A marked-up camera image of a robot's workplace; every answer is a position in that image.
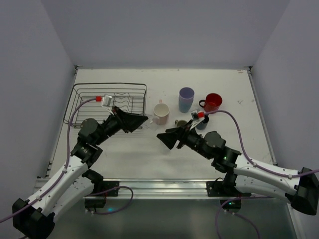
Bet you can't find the olive green mug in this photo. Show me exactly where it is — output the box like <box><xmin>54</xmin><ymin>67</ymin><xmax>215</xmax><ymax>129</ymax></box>
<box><xmin>174</xmin><ymin>120</ymin><xmax>187</xmax><ymax>127</ymax></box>

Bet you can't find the dark blue cup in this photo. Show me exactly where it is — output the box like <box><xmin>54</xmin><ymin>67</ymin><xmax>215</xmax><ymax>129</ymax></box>
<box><xmin>196</xmin><ymin>116</ymin><xmax>209</xmax><ymax>130</ymax></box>

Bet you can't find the clear glass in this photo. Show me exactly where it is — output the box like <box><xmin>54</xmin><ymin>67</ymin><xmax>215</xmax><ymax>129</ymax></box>
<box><xmin>142</xmin><ymin>114</ymin><xmax>157</xmax><ymax>131</ymax></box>

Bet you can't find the light blue plastic cup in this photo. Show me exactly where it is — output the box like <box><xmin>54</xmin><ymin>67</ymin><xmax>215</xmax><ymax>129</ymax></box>
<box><xmin>178</xmin><ymin>100</ymin><xmax>193</xmax><ymax>113</ymax></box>

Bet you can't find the pink mug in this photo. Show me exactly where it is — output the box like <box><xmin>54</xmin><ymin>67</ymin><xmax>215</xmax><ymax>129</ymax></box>
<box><xmin>152</xmin><ymin>100</ymin><xmax>170</xmax><ymax>125</ymax></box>

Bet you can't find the lavender plastic cup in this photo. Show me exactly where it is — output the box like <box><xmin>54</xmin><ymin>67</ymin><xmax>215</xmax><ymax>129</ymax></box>
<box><xmin>178</xmin><ymin>87</ymin><xmax>195</xmax><ymax>104</ymax></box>

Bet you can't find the red mug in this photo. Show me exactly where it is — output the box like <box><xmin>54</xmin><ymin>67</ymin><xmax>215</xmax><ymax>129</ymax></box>
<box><xmin>199</xmin><ymin>93</ymin><xmax>223</xmax><ymax>112</ymax></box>

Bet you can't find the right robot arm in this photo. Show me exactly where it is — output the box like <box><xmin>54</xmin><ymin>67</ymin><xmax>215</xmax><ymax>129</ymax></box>
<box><xmin>157</xmin><ymin>127</ymin><xmax>319</xmax><ymax>216</ymax></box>

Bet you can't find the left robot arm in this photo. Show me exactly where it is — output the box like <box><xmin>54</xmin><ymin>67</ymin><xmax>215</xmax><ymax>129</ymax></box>
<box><xmin>12</xmin><ymin>106</ymin><xmax>148</xmax><ymax>239</ymax></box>

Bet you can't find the right controller box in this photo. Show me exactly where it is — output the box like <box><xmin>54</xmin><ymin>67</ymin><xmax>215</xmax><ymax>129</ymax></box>
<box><xmin>222</xmin><ymin>200</ymin><xmax>242</xmax><ymax>213</ymax></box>

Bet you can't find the controller box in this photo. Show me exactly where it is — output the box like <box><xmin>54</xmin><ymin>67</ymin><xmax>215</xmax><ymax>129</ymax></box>
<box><xmin>84</xmin><ymin>198</ymin><xmax>106</xmax><ymax>212</ymax></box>
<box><xmin>222</xmin><ymin>200</ymin><xmax>242</xmax><ymax>213</ymax></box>

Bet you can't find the left controller box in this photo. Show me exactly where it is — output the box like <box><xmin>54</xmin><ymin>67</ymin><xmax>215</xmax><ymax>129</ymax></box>
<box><xmin>84</xmin><ymin>198</ymin><xmax>106</xmax><ymax>212</ymax></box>

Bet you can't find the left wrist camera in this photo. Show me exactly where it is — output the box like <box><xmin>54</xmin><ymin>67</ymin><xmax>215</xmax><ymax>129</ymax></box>
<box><xmin>101</xmin><ymin>95</ymin><xmax>114</xmax><ymax>114</ymax></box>

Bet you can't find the wire dish rack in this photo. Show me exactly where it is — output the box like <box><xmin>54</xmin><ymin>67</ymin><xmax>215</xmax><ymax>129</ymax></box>
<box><xmin>64</xmin><ymin>83</ymin><xmax>147</xmax><ymax>128</ymax></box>

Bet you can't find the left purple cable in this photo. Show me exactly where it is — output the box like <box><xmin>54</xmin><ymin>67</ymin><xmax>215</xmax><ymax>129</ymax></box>
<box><xmin>0</xmin><ymin>95</ymin><xmax>103</xmax><ymax>224</ymax></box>

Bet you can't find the aluminium mounting rail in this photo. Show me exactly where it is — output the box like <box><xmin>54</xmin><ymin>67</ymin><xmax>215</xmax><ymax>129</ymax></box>
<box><xmin>32</xmin><ymin>177</ymin><xmax>295</xmax><ymax>200</ymax></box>

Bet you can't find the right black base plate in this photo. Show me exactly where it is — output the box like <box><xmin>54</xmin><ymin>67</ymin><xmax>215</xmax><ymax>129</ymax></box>
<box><xmin>206</xmin><ymin>178</ymin><xmax>226</xmax><ymax>197</ymax></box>

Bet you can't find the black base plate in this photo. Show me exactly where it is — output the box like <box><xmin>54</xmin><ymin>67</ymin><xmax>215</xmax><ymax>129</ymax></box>
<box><xmin>102</xmin><ymin>181</ymin><xmax>120</xmax><ymax>197</ymax></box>
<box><xmin>206</xmin><ymin>178</ymin><xmax>226</xmax><ymax>197</ymax></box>

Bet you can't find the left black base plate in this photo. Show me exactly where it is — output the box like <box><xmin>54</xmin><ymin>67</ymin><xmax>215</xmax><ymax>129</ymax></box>
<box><xmin>102</xmin><ymin>181</ymin><xmax>120</xmax><ymax>197</ymax></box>

